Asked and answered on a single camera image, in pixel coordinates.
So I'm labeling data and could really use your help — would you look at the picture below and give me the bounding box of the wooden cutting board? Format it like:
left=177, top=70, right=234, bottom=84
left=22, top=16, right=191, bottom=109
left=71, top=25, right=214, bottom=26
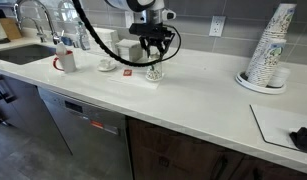
left=0, top=17, right=23, bottom=41

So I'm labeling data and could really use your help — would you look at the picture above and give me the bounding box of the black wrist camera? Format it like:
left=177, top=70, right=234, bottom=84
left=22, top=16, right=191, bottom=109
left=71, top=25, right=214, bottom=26
left=128, top=22, right=168, bottom=36

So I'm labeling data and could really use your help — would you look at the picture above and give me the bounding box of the dark brown wooden cabinet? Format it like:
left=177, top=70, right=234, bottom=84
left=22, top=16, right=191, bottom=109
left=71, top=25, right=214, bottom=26
left=126, top=115, right=307, bottom=180

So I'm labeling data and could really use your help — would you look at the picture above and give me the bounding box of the black cloth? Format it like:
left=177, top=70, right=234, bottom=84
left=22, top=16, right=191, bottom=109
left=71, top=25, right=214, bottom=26
left=289, top=126, right=307, bottom=155

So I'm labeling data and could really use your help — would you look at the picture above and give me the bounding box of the short patterned paper cup stack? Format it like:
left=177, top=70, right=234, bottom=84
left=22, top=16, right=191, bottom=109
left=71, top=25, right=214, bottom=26
left=247, top=37, right=288, bottom=88

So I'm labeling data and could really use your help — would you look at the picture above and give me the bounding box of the grey cabinet with black handles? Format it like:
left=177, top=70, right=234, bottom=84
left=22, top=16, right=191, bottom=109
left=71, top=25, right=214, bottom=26
left=0, top=71, right=73, bottom=156

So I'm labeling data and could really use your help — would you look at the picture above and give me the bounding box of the white wall switch plate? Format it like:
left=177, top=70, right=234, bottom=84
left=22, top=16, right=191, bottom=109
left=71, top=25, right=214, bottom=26
left=124, top=11, right=136, bottom=30

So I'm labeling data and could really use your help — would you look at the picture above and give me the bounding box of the small white teacup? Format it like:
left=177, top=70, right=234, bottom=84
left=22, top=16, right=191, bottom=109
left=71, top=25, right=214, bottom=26
left=99, top=58, right=113, bottom=69

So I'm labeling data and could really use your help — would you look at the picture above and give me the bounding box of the clear plastic bottle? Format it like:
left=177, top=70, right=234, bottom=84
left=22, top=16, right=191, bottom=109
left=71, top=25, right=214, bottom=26
left=75, top=20, right=92, bottom=52

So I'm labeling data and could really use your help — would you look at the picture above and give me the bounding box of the white mat with black edge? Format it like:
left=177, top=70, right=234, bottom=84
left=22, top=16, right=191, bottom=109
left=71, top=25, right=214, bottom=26
left=249, top=103, right=307, bottom=152

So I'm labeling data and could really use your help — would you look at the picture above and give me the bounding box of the stack of white paper towels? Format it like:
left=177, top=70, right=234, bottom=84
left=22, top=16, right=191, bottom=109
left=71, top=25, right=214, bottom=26
left=85, top=26, right=120, bottom=58

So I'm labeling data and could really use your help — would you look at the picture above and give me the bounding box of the stack of white cup lids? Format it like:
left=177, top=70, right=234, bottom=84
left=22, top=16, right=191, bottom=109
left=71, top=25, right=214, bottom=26
left=268, top=66, right=291, bottom=89

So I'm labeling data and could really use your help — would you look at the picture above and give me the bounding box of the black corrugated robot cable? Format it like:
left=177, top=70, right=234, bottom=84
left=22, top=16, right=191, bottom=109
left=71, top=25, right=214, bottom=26
left=71, top=0, right=183, bottom=68

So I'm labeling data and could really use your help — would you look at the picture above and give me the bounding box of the tall patterned paper cup stack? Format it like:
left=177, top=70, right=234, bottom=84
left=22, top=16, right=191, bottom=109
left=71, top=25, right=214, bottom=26
left=244, top=3, right=298, bottom=81

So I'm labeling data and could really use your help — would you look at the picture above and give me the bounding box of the white paper towel sheet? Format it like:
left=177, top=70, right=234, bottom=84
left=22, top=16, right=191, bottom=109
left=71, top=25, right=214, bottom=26
left=108, top=64, right=161, bottom=90

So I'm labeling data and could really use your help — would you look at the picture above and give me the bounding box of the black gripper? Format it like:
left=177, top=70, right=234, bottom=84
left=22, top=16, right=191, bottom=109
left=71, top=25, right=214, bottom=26
left=138, top=32, right=176, bottom=61

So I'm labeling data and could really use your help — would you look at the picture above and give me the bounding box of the stainless steel dishwasher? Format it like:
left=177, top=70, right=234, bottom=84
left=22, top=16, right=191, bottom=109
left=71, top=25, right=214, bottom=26
left=37, top=85, right=134, bottom=180

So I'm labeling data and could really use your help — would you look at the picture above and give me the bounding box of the small chrome faucet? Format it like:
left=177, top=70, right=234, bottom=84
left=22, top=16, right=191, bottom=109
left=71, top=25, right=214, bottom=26
left=18, top=16, right=48, bottom=43

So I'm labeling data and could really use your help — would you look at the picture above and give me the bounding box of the white wall outlet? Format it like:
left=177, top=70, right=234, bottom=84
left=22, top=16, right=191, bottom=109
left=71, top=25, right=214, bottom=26
left=208, top=15, right=227, bottom=38

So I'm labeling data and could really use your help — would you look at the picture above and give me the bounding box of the white saucer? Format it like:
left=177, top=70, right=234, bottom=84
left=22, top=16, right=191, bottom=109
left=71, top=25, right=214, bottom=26
left=96, top=63, right=117, bottom=73

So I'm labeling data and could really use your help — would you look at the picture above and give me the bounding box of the white mug with red handle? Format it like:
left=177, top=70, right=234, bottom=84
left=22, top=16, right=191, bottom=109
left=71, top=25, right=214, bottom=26
left=52, top=49, right=78, bottom=74

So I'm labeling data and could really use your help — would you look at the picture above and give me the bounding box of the white round tray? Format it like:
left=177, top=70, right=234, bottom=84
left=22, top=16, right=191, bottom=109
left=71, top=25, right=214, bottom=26
left=234, top=70, right=288, bottom=96

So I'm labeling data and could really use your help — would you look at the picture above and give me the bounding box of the blue sponge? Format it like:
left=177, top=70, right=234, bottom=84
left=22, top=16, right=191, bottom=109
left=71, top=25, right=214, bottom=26
left=60, top=35, right=74, bottom=47

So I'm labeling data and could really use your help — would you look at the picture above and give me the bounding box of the tall chrome faucet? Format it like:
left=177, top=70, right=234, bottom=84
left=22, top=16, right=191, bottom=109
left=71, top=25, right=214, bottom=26
left=13, top=0, right=61, bottom=45

